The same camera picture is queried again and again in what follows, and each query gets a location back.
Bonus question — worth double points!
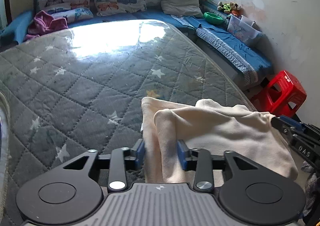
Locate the round black induction hob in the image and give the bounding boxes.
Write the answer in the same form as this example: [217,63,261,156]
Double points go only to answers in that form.
[0,91,12,216]

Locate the blue corner sofa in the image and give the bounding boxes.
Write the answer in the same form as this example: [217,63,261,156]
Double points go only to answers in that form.
[0,0,273,89]

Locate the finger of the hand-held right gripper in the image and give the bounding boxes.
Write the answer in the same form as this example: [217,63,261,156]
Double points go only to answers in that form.
[271,117,300,141]
[279,115,309,133]

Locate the dark grey cloth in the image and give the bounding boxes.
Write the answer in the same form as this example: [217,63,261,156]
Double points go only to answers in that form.
[301,161,320,224]

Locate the green plastic bowl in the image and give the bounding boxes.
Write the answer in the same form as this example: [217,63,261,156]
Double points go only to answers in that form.
[204,12,224,25]

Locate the green brown plush toys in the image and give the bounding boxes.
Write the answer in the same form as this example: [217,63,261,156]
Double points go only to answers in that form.
[217,1,242,16]

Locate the cream fleece garment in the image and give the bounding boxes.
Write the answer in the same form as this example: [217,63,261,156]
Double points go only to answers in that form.
[140,96,299,184]

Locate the blue patterned sofa cover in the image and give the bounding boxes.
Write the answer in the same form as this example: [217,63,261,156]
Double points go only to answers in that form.
[171,14,273,87]

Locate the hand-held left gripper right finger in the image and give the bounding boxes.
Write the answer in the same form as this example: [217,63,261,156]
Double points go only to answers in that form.
[176,139,269,193]

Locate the pink crumpled cloth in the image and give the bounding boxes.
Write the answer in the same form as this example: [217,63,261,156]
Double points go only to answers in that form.
[26,11,69,40]

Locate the red plastic stool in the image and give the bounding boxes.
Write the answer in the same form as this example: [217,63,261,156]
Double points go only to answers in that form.
[251,70,307,118]

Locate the clear plastic storage box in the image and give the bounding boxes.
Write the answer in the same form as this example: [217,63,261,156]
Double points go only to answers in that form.
[227,14,262,44]

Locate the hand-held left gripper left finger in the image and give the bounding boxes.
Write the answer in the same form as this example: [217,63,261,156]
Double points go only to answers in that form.
[54,138,146,193]

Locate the plain grey cushion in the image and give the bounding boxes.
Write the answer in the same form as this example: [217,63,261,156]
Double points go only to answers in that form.
[161,0,203,18]

